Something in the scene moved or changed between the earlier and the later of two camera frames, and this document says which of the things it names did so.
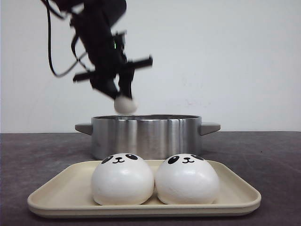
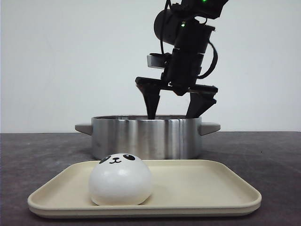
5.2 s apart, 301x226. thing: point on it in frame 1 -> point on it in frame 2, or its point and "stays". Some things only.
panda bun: x=122 y=179 stays
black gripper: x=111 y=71 -> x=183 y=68
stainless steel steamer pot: x=154 y=136 stays
